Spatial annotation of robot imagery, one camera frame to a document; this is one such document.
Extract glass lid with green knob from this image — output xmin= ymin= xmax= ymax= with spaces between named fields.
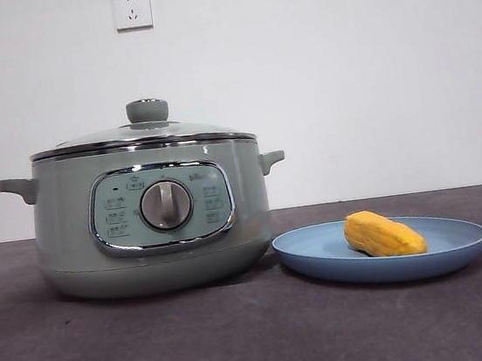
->
xmin=23 ymin=84 xmax=258 ymax=165

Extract blue round plate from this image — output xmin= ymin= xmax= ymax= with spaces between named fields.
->
xmin=269 ymin=202 xmax=482 ymax=297

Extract pale green electric steamer pot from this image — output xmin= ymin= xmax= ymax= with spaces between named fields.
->
xmin=0 ymin=126 xmax=301 ymax=313

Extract white wall power socket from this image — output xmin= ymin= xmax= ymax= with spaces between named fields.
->
xmin=112 ymin=0 xmax=155 ymax=34

